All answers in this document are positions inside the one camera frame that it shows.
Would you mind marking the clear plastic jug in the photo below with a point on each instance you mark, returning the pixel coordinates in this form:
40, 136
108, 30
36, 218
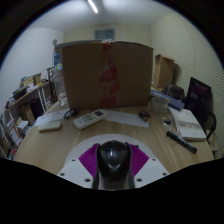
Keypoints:
60, 88

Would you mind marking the black marker pen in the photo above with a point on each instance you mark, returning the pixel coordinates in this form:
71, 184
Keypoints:
181, 141

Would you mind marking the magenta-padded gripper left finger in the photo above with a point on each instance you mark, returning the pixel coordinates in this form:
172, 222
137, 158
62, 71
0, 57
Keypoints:
75, 173

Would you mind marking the white remote control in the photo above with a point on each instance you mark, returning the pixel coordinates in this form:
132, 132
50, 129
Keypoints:
90, 119

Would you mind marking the large brown cardboard box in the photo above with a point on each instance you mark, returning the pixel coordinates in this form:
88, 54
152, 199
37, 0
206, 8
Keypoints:
86, 76

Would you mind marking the round cartoon-print mouse pad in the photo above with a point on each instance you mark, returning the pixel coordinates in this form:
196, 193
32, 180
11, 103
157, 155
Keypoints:
110, 137

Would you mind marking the black computer mouse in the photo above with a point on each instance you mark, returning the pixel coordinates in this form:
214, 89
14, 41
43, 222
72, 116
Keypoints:
113, 161

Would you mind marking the white paper sheet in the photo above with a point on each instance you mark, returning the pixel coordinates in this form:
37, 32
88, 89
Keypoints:
125, 118
50, 117

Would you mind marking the cluttered shelf unit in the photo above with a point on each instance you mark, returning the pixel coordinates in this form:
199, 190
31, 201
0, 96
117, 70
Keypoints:
23, 110

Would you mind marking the clear plastic tub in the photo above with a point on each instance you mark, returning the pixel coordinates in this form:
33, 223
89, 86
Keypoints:
159, 105

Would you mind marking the blue-printed white carton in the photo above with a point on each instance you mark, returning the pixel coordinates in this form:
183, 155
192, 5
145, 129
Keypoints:
57, 58

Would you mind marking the white open book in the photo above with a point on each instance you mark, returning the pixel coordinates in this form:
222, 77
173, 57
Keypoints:
190, 125

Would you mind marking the ceiling tube light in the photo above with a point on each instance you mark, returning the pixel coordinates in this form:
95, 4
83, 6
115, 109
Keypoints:
93, 6

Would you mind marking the small dark metal clip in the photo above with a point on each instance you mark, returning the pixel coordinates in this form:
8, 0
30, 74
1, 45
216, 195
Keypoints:
144, 116

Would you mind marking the black office chair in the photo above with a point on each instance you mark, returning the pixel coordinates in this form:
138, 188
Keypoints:
198, 96

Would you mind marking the blue book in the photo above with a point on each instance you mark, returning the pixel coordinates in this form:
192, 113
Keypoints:
171, 101

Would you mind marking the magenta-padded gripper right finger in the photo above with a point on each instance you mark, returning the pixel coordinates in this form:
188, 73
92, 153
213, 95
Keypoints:
151, 171

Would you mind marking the small flat white device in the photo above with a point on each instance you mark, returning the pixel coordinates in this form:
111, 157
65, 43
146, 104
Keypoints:
49, 126

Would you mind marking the round wall clock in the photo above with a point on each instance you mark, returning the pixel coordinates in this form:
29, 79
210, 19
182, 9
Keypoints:
54, 42

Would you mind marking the tall open cardboard box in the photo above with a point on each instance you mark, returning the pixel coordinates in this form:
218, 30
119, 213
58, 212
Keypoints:
165, 71

